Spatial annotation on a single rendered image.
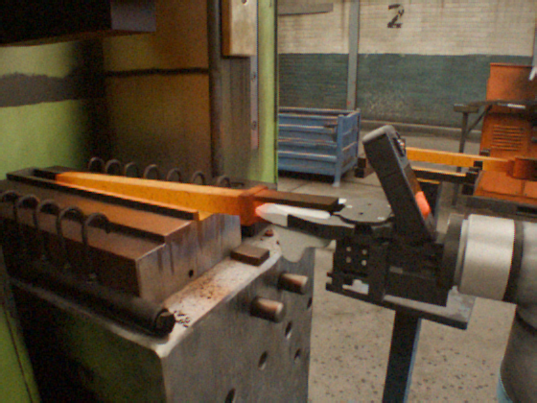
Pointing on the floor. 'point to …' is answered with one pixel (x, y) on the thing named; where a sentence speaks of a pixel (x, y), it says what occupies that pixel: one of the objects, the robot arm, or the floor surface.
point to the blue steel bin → (318, 140)
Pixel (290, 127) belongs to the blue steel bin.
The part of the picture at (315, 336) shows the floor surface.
